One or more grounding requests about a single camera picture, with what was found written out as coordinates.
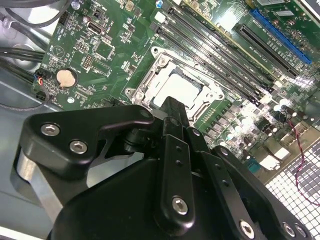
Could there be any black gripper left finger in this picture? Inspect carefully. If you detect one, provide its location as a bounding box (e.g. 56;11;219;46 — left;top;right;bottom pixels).
10;95;197;236

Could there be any silver CPU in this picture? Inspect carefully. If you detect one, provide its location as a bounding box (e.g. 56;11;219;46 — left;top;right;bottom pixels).
151;69;204;113

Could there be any metal socket cover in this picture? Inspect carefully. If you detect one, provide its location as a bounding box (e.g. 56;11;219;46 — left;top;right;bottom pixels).
139;58;222;121

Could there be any wire locking lever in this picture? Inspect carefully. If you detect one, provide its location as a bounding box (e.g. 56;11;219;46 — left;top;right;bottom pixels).
159;48;226;100

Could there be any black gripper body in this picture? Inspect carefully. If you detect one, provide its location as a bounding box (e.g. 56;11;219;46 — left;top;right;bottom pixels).
48;157;232;240

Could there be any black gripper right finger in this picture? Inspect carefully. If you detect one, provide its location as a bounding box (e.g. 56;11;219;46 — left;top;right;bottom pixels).
177;99;315;240

